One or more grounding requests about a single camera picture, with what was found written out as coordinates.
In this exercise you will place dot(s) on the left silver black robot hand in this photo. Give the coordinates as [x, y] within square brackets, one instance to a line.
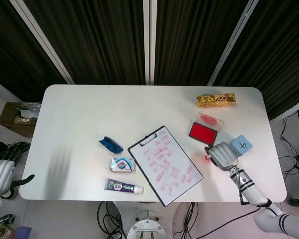
[0, 176]

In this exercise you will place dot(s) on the black clipboard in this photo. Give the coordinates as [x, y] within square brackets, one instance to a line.
[148, 139]

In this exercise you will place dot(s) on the red white rubber stamp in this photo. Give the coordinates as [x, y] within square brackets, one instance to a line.
[207, 157]

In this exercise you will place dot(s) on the blue crumpled snack packet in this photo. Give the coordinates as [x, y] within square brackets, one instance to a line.
[110, 145]

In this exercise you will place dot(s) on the red ink pad clear lid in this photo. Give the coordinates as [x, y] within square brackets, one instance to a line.
[203, 133]

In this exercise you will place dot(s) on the purple box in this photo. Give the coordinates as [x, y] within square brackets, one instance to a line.
[23, 233]

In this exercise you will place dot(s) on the gold biscuit packet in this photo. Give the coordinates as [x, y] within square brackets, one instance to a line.
[215, 100]

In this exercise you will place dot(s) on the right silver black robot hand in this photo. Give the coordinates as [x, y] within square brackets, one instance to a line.
[224, 155]

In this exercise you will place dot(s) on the brown cardboard box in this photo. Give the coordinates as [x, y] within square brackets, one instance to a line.
[7, 114]

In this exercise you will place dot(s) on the brown packet in box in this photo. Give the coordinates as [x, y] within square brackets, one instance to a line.
[25, 121]

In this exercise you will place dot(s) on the dark pleated curtain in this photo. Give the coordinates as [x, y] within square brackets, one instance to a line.
[102, 37]

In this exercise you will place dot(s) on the white blue soap box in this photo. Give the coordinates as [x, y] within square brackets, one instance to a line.
[122, 164]

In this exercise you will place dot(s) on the white frame post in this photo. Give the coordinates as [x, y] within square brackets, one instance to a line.
[42, 42]
[149, 42]
[233, 42]
[287, 112]

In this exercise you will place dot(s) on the purple toothpaste tube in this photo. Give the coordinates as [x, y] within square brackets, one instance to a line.
[119, 186]

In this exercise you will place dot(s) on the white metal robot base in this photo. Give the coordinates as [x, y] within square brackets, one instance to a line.
[147, 227]

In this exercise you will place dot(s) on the printed snack packet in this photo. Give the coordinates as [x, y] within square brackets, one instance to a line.
[3, 231]

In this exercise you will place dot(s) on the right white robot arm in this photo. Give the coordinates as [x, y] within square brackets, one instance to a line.
[254, 193]

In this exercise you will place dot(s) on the light blue numbered cube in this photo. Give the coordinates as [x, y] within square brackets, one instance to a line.
[241, 146]

